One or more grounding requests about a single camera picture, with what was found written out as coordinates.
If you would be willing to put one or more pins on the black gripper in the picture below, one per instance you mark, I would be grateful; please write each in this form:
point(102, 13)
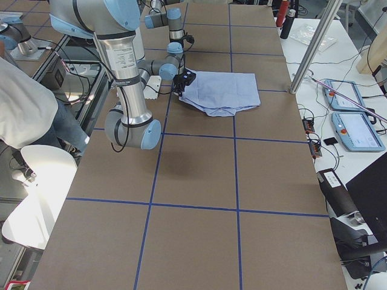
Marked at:
point(175, 41)
point(178, 88)

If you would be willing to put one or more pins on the light blue striped shirt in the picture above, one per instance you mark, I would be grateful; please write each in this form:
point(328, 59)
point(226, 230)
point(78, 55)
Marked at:
point(222, 94)

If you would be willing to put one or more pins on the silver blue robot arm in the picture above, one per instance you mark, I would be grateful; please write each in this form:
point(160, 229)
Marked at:
point(161, 16)
point(114, 27)

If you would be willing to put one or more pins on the red water bottle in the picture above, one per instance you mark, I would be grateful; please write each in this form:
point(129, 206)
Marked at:
point(282, 13)

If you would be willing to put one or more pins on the black water bottle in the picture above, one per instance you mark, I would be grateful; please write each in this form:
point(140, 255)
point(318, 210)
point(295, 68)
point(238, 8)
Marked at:
point(286, 27)

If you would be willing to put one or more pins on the clear plastic bag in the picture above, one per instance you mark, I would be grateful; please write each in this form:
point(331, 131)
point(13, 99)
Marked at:
point(305, 33)

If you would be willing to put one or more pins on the reacher grabber stick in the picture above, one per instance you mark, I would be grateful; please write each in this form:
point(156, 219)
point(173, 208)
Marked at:
point(349, 100)

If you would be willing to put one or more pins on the person in white shirt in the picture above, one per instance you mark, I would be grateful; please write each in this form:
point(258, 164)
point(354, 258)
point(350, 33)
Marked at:
point(31, 114)

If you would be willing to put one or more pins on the upper blue teach pendant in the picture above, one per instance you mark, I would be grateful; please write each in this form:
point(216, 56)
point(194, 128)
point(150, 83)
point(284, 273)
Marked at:
point(348, 89)

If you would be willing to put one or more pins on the blue teach pendant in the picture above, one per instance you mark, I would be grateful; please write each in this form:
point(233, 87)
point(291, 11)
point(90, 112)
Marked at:
point(348, 89)
point(356, 132)

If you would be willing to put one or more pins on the lower blue teach pendant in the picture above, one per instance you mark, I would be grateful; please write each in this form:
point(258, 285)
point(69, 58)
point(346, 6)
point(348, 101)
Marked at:
point(356, 132)

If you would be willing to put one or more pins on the black labelled box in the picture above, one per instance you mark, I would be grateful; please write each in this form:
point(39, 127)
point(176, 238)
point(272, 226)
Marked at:
point(335, 192)

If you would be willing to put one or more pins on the white round stool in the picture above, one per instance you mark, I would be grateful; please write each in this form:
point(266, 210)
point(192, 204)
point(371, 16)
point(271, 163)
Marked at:
point(31, 223)

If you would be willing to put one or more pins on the black monitor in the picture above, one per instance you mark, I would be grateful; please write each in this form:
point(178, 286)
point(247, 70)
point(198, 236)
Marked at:
point(368, 192)

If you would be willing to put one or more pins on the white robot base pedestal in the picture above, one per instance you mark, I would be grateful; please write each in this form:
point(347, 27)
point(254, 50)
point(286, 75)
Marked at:
point(151, 81)

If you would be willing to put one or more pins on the aluminium frame post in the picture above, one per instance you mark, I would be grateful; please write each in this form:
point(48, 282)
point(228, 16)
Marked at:
point(321, 30)

